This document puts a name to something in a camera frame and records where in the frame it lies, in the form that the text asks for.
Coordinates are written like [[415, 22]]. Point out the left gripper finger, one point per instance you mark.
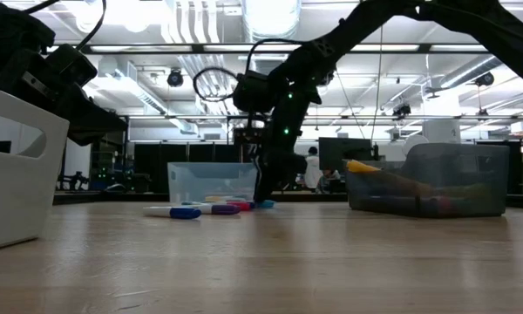
[[91, 115]]

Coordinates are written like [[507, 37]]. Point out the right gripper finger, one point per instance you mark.
[[280, 182], [263, 187]]

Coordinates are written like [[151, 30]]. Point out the purple capped small marker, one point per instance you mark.
[[222, 209]]

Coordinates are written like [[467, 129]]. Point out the golden yellow highlighter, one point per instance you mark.
[[362, 166]]

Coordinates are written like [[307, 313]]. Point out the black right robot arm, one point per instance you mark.
[[353, 36]]

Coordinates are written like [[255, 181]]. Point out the red capped small marker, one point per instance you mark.
[[240, 205]]

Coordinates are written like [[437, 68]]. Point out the person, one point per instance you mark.
[[330, 179], [312, 170]]

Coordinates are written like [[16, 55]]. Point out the clear plastic bin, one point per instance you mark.
[[209, 181]]

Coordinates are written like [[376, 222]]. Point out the black monitor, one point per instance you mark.
[[348, 154]]

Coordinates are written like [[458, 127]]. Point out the black ceiling spotlight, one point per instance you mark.
[[484, 79], [175, 78], [402, 110]]

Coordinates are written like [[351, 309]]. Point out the white plastic bin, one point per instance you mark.
[[13, 187]]

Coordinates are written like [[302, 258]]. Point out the white round pillar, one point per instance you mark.
[[441, 131]]

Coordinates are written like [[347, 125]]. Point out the dark grey plastic bin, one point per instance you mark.
[[453, 183]]

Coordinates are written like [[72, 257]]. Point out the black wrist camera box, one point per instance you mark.
[[72, 65], [259, 92]]

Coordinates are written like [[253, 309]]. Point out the silver ventilation duct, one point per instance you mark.
[[270, 19]]

